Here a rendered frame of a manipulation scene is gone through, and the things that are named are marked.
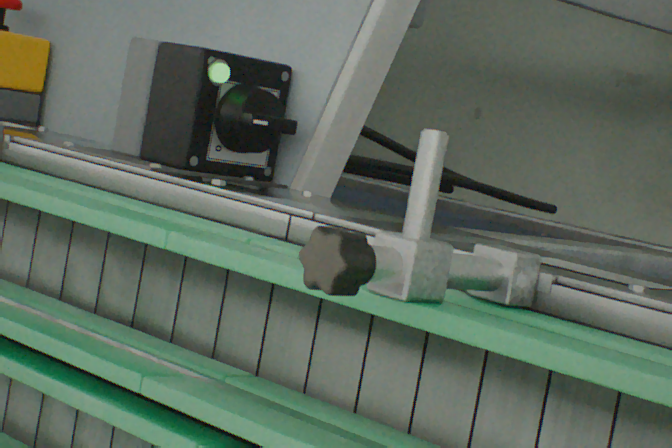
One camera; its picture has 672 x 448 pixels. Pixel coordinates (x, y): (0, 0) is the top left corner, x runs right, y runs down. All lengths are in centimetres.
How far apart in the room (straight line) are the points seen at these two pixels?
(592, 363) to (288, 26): 50
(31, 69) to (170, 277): 38
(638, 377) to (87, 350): 34
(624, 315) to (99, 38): 62
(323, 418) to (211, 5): 43
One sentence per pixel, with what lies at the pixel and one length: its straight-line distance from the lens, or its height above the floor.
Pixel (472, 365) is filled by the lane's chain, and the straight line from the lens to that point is 73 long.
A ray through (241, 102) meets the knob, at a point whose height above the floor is 81.
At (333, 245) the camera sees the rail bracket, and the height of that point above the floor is 101.
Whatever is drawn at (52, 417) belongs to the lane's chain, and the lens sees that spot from 98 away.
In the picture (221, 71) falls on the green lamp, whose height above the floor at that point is 82.
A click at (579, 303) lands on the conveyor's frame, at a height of 88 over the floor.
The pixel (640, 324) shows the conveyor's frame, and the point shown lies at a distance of 67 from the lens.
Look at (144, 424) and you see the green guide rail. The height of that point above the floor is 96.
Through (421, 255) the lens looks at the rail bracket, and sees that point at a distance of 64.
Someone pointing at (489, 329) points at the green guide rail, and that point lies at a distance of 61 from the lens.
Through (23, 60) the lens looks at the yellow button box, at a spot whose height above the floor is 78.
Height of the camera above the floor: 144
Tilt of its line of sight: 45 degrees down
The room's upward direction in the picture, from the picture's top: 83 degrees counter-clockwise
